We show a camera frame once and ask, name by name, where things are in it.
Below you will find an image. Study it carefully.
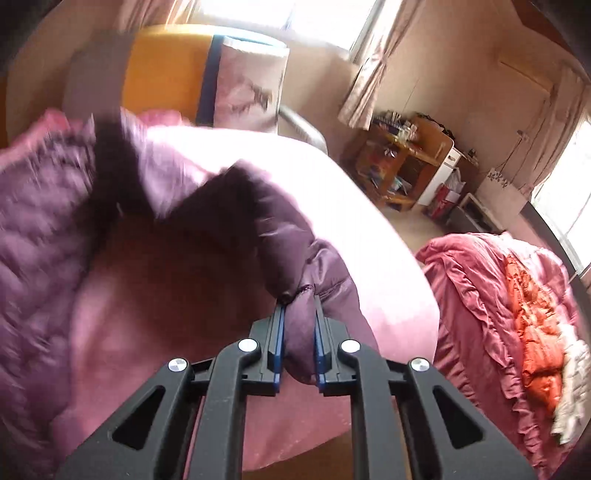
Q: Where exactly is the orange down garment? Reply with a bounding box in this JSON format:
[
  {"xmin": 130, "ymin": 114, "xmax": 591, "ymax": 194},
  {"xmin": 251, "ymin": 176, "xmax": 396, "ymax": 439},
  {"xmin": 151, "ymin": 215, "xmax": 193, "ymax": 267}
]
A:
[{"xmin": 502, "ymin": 254, "xmax": 568, "ymax": 419}]

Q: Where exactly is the white cloth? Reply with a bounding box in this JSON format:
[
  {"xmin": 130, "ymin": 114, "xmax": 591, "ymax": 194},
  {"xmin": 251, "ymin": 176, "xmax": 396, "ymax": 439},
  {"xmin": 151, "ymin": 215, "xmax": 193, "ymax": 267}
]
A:
[{"xmin": 551, "ymin": 323, "xmax": 591, "ymax": 446}]

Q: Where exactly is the purple down jacket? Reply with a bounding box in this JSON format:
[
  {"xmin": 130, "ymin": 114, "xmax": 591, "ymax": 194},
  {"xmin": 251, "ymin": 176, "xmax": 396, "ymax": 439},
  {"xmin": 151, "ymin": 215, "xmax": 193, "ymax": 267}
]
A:
[{"xmin": 0, "ymin": 108, "xmax": 382, "ymax": 480}]

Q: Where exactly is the pink side curtain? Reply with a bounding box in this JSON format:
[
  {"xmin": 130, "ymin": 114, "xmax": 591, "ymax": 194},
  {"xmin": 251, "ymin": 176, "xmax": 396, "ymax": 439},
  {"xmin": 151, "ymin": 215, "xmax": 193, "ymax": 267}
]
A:
[{"xmin": 517, "ymin": 65, "xmax": 591, "ymax": 195}]

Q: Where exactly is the white low stand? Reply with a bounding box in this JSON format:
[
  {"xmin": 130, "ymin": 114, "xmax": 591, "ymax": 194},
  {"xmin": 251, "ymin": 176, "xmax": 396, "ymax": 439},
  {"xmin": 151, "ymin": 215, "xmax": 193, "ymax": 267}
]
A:
[{"xmin": 455, "ymin": 191, "xmax": 505, "ymax": 234}]

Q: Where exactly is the pink patterned curtain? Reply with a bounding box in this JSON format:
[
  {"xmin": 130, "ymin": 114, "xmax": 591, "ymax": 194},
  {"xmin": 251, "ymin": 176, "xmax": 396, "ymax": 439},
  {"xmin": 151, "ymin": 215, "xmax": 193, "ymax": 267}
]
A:
[
  {"xmin": 115, "ymin": 0, "xmax": 200, "ymax": 29},
  {"xmin": 337, "ymin": 0, "xmax": 434, "ymax": 131}
]

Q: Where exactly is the grey metal bed rail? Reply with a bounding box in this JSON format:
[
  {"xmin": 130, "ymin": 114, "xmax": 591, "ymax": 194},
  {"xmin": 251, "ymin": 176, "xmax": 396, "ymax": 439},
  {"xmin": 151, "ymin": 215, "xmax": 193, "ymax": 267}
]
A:
[{"xmin": 277, "ymin": 105, "xmax": 329, "ymax": 156}]

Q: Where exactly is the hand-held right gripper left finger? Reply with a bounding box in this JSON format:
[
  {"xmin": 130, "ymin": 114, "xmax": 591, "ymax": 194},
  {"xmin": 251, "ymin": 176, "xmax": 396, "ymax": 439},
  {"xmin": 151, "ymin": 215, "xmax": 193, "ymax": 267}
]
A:
[{"xmin": 55, "ymin": 302, "xmax": 287, "ymax": 480}]

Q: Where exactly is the red bag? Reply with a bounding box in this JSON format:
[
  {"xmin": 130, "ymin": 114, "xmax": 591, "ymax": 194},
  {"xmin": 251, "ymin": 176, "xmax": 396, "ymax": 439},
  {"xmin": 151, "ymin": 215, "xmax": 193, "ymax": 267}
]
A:
[{"xmin": 425, "ymin": 182, "xmax": 463, "ymax": 219}]

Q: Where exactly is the red ruffled quilt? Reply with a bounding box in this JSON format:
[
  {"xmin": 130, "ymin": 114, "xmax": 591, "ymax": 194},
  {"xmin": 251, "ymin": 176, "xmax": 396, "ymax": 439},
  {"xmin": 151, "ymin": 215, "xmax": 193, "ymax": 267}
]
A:
[{"xmin": 416, "ymin": 231, "xmax": 583, "ymax": 477}]

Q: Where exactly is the side window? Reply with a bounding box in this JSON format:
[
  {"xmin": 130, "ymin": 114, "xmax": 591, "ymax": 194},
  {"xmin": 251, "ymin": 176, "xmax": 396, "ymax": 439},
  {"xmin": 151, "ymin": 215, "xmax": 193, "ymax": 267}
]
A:
[{"xmin": 531, "ymin": 119, "xmax": 591, "ymax": 278}]

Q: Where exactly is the wooden desk with shelves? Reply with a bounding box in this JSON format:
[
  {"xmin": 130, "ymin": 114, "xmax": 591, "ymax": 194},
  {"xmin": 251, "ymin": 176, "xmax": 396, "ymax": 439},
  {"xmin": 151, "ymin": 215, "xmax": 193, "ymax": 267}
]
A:
[{"xmin": 355, "ymin": 112, "xmax": 456, "ymax": 213}]

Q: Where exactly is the pink bed sheet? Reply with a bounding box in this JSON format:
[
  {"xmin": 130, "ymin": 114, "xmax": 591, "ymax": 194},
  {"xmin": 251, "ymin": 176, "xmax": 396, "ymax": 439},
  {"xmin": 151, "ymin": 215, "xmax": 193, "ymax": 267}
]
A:
[{"xmin": 60, "ymin": 124, "xmax": 440, "ymax": 472}]

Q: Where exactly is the large bedroom window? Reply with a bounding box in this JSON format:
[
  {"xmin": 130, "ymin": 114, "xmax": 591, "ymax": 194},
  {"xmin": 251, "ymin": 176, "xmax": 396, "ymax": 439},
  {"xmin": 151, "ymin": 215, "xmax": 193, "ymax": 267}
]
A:
[{"xmin": 189, "ymin": 0, "xmax": 380, "ymax": 55}]

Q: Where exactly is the deer print pillow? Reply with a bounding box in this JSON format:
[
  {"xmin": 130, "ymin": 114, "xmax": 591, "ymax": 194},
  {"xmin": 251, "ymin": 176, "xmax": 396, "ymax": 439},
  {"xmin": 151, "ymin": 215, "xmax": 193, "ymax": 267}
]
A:
[{"xmin": 212, "ymin": 36, "xmax": 290, "ymax": 136}]

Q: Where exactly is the grey yellow blue headboard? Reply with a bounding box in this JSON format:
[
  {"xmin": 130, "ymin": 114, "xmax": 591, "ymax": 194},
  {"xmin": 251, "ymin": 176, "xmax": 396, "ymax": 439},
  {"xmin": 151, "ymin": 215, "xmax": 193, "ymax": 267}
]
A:
[{"xmin": 65, "ymin": 23, "xmax": 291, "ymax": 131}]

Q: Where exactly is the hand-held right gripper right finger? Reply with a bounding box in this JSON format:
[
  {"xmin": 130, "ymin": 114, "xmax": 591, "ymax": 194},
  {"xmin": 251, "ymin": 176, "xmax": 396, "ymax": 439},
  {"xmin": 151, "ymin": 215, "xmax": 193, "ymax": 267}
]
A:
[{"xmin": 314, "ymin": 295, "xmax": 539, "ymax": 480}]

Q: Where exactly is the white cabinet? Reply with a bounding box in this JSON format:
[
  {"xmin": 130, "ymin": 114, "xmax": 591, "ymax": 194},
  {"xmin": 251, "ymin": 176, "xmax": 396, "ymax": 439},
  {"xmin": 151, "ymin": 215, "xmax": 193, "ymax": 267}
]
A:
[{"xmin": 418, "ymin": 147, "xmax": 463, "ymax": 208}]

